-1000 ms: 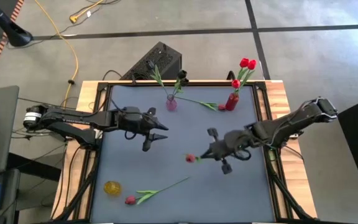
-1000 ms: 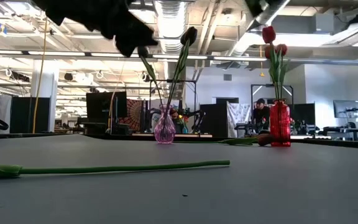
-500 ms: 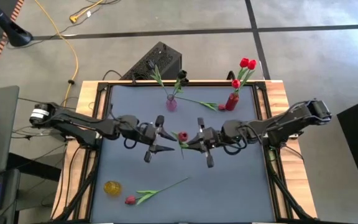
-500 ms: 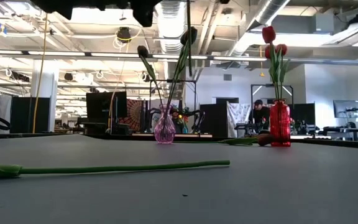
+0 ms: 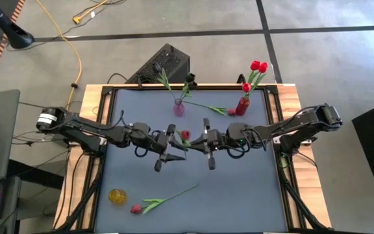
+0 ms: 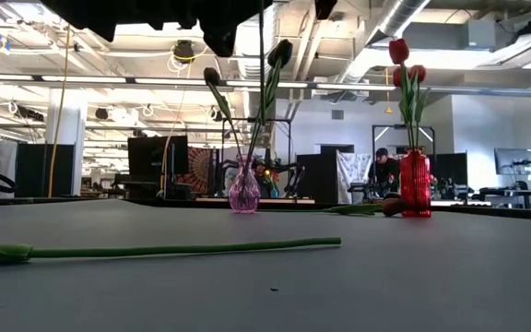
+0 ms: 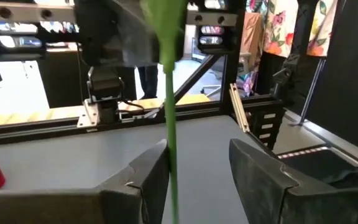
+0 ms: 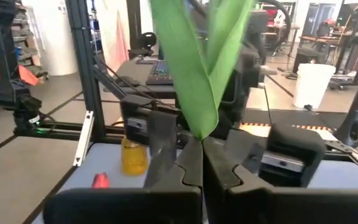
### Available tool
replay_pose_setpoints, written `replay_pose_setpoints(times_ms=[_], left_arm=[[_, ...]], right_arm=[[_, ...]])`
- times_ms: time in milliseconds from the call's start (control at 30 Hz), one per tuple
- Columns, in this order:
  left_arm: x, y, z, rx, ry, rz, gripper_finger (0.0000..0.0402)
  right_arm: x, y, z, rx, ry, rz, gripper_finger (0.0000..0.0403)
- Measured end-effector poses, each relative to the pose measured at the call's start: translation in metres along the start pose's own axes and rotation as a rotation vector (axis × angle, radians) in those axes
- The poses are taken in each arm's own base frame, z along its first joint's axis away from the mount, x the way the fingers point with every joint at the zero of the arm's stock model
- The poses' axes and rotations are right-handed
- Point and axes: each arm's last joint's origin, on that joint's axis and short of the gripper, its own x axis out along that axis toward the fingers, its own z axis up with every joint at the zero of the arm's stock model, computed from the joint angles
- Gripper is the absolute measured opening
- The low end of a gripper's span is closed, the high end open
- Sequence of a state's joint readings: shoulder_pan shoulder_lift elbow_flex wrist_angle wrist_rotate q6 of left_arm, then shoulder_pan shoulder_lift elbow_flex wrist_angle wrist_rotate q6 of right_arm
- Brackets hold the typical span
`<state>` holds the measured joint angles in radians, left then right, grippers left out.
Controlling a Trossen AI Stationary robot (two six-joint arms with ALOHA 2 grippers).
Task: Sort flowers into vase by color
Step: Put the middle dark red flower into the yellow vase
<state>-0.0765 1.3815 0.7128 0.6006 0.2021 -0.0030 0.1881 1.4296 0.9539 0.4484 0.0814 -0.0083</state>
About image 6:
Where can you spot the black background robot arm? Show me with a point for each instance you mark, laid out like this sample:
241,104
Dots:
293,173

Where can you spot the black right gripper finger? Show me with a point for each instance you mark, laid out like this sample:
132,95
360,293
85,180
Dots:
326,8

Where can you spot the black screen panel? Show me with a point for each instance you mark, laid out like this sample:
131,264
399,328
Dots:
454,175

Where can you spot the red ribbed glass vase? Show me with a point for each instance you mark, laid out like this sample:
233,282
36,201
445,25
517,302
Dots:
415,184

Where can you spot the grey rectangular air duct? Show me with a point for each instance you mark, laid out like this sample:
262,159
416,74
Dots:
459,34

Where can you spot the grey-blue table mat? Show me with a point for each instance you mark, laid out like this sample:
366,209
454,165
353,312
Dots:
265,313

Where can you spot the black partition panel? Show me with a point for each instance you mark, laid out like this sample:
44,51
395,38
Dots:
30,159

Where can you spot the black cabinet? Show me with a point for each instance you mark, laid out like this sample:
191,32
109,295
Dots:
321,180

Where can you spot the desk monitor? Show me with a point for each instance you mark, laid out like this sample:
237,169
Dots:
514,161

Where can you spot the white patterned cloth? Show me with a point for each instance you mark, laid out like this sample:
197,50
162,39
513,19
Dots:
350,170

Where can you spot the wooden background table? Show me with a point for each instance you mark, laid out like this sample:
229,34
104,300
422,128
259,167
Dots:
288,201

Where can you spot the person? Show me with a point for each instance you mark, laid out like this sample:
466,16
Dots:
384,168
265,177

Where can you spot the smooth silver ventilation duct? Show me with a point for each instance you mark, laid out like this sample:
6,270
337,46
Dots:
399,18

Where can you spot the dark office desk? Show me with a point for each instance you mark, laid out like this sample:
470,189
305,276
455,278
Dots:
510,193

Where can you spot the mandala pattern tapestry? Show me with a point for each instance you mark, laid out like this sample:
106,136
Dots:
199,168

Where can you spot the black metal table frame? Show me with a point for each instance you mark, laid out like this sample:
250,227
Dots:
477,211

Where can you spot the black round ceiling device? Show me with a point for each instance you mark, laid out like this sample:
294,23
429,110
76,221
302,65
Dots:
184,50

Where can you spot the white pillar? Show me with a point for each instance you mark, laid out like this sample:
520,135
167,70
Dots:
65,120

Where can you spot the large black monitor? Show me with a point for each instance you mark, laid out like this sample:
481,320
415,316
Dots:
155,157

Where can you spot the silver ribbed ventilation duct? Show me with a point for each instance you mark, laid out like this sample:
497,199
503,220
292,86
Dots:
249,99

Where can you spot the purple glass vase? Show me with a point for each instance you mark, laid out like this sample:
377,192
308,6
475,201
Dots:
244,193

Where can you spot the long linear ceiling lamp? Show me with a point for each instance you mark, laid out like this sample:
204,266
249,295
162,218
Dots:
339,86

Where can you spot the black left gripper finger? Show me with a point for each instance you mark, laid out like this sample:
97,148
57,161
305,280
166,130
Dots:
228,27

